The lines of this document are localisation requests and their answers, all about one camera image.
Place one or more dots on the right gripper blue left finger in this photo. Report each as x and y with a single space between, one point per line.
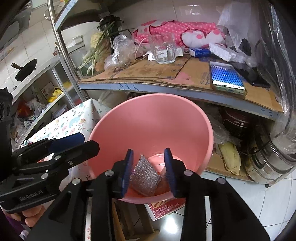
127 170

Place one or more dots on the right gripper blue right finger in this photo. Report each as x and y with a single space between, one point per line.
170 174

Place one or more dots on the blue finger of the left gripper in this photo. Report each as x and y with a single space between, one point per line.
67 142
76 155

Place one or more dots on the silver mesh scouring cloth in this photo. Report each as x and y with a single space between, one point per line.
144 178

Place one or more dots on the orange white wrapper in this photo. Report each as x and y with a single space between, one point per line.
163 185

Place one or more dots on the pink plastic trash bin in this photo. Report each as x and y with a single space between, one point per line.
148 124

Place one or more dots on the grey kitchen cabinet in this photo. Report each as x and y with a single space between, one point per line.
45 94

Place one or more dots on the left hand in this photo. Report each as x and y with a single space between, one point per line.
31 215

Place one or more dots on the floral bear tablecloth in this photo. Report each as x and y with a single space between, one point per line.
80 119

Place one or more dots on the yellow bag on floor shelf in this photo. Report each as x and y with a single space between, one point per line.
231 157

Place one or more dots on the black rice cooker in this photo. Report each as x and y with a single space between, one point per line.
239 123

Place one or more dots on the vegetables with green onions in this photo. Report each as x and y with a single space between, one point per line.
100 48

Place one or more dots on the cardboard shelf liner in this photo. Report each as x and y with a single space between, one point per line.
185 76

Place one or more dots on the stainless steel steamer pot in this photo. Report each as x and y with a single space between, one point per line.
265 164

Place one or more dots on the smartphone with blue screen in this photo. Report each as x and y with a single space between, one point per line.
224 78

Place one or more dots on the metal shelf rack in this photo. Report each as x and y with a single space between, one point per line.
175 69

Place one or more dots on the clear bag on shelf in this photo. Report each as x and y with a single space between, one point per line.
123 54

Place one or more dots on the blue white small box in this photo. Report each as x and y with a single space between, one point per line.
199 52

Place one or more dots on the glass mug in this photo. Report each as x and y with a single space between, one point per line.
163 47

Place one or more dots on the black phone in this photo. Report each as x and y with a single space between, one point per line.
251 75

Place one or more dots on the pink polka dot cloth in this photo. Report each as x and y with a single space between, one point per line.
186 34

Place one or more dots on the white plastic bag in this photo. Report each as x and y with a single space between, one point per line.
241 18

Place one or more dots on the large black plastic bag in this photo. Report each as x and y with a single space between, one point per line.
277 25

